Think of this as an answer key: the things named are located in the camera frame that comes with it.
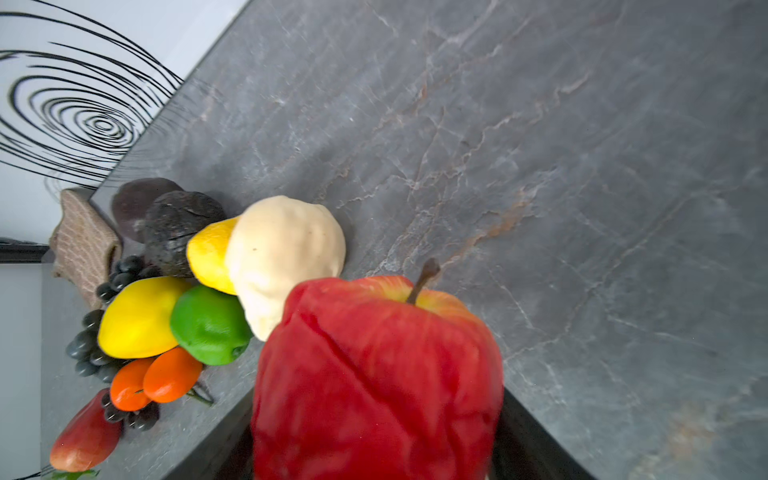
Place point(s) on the large yellow fake lemon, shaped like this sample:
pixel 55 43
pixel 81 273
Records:
pixel 137 322

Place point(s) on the right orange fake tangerine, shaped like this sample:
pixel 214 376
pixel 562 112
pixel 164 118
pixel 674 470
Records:
pixel 171 376

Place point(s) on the red fake strawberry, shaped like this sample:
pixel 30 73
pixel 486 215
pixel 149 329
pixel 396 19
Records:
pixel 87 440

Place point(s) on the dark fake avocado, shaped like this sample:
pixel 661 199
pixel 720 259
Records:
pixel 171 222

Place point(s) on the red fake apple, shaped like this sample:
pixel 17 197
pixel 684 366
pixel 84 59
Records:
pixel 376 378

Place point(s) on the brown folded cloth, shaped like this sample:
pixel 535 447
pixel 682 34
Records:
pixel 85 246

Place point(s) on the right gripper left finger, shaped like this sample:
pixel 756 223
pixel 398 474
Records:
pixel 202 437

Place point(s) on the beige fake pear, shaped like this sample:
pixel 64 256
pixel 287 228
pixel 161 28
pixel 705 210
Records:
pixel 278 243

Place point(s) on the small yellow fake lemon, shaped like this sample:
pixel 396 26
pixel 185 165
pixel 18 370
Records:
pixel 206 254

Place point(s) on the left orange fake tangerine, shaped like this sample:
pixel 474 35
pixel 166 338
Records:
pixel 127 391

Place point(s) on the orange fake tangerine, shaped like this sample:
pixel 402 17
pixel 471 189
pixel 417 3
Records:
pixel 171 376
pixel 127 391

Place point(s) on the dark brown fake fig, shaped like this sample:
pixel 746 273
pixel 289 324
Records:
pixel 130 204

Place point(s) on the green fake lime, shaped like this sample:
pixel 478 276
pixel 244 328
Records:
pixel 210 325

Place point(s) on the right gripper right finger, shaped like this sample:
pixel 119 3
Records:
pixel 524 449

